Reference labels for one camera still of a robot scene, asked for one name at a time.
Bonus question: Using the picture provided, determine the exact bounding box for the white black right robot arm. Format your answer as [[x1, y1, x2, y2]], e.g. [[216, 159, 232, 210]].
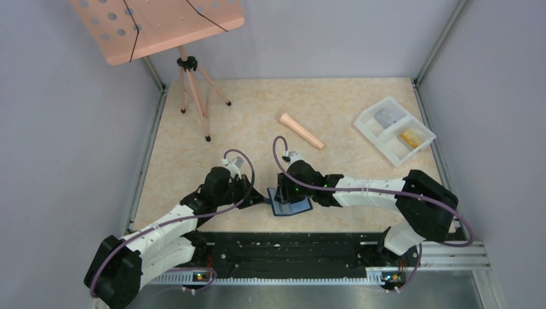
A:
[[274, 160, 458, 265]]

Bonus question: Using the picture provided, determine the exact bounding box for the pink music stand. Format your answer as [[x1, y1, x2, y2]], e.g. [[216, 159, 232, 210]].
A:
[[71, 0, 245, 141]]

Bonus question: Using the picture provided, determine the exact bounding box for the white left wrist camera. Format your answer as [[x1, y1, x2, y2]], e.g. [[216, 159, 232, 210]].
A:
[[222, 156, 245, 178]]

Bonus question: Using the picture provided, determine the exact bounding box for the white plastic divided tray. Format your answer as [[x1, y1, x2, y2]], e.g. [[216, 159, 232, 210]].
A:
[[353, 97, 437, 167]]

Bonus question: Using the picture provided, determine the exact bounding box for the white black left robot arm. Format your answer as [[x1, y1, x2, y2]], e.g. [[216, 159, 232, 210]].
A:
[[84, 167, 265, 308]]

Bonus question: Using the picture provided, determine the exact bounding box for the pink tapered stick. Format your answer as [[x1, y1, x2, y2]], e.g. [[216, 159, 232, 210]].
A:
[[279, 113, 325, 150]]

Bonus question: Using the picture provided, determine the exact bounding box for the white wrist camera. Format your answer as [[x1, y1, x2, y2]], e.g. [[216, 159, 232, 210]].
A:
[[222, 156, 245, 178], [281, 151, 304, 165]]

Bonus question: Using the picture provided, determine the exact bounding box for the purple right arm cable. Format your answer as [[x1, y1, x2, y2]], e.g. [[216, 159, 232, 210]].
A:
[[272, 135, 475, 293]]

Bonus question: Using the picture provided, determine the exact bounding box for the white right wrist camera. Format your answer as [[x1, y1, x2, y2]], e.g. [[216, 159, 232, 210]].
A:
[[281, 151, 304, 165]]

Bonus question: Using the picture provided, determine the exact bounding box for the silver card in tray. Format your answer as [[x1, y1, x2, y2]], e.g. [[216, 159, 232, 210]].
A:
[[374, 108, 401, 129]]

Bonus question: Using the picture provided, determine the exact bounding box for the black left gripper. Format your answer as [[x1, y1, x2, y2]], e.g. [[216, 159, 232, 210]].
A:
[[215, 173, 267, 209]]

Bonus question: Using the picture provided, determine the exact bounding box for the blue card holder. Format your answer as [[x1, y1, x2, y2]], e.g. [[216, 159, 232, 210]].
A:
[[267, 188, 313, 216]]

